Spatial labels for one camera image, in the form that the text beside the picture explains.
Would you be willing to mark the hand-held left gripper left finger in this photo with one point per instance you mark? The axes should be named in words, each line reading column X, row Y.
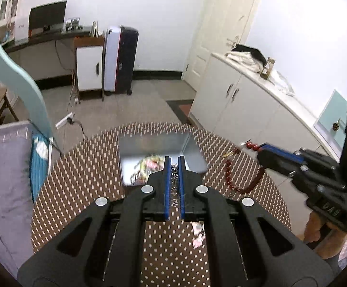
column 167, row 185

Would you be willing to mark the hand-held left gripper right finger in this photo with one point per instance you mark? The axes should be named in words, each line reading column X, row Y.
column 182, row 185

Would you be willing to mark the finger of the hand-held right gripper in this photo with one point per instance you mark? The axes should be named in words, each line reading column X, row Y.
column 275, row 163
column 281, row 151

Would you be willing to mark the pile of mixed jewelry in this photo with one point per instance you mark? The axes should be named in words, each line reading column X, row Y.
column 148, row 167

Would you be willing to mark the dark metal jewelry box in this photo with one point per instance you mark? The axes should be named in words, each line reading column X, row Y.
column 149, row 145

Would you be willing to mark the person's right hand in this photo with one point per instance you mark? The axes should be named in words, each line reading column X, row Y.
column 314, row 230

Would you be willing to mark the white sideboard cabinet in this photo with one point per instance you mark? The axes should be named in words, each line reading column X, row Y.
column 251, row 110

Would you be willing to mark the small pinecone ornament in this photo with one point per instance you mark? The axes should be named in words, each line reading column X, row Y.
column 337, row 126

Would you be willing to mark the clear plastic bag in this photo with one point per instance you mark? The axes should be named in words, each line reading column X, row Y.
column 281, row 82

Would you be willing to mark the brown glass bottle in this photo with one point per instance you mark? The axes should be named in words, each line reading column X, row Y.
column 267, row 68

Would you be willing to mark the brown polka dot tablecloth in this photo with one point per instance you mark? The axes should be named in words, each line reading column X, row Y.
column 81, row 167

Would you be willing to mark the white cloth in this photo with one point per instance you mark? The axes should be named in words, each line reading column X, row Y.
column 245, row 61

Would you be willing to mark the black cloth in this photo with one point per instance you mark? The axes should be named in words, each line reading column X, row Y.
column 251, row 49

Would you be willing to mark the white power strip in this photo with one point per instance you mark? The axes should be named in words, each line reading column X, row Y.
column 64, row 121

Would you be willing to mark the blue patterned bedsheet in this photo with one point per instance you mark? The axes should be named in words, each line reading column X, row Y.
column 40, row 161

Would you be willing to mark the white and black air cooler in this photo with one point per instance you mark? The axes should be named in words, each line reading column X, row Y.
column 119, row 59

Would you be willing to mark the white desk cabinet door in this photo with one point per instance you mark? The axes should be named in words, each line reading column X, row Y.
column 87, row 68

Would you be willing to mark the cream door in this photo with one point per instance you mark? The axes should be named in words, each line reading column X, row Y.
column 218, row 21

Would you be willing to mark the grey bed mattress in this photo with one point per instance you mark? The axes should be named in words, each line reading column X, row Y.
column 3, row 185

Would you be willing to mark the upright books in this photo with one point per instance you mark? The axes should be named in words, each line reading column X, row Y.
column 97, row 30

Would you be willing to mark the small desk gadgets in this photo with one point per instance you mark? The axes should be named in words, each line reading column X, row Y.
column 72, row 24

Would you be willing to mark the dark wooden desk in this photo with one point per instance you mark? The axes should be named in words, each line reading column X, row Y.
column 42, row 39

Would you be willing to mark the black computer monitor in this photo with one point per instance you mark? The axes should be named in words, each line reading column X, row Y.
column 48, row 15

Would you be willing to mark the light blue bunk bed frame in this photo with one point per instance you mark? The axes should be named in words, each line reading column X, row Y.
column 15, row 68

